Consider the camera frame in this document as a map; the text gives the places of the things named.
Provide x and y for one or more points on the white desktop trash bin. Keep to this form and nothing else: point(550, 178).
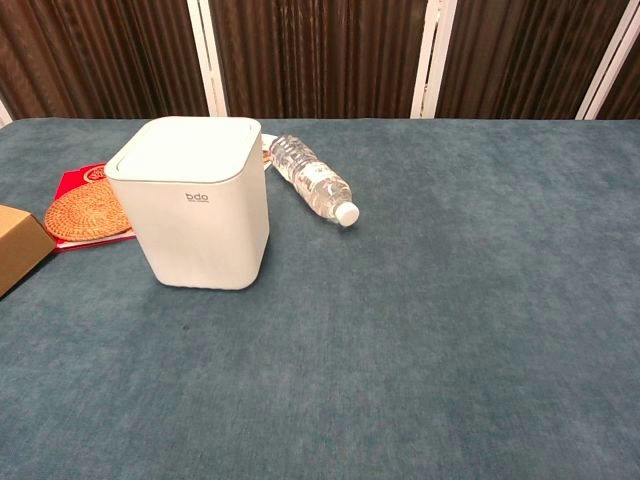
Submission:
point(200, 225)

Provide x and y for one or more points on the clear plastic water bottle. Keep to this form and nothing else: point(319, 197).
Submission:
point(310, 177)

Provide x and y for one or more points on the blue-grey table cloth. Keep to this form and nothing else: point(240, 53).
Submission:
point(375, 325)

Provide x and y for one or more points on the small white patterned packet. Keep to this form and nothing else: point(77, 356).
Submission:
point(266, 148)

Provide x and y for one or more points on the brown folding screen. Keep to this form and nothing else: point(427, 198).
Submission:
point(320, 55)

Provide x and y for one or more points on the round woven rattan coaster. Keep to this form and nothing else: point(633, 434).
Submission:
point(82, 215)

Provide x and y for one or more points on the red paper booklet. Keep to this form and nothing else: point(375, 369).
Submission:
point(75, 180)

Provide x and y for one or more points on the brown cardboard box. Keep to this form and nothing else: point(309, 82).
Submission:
point(17, 240)

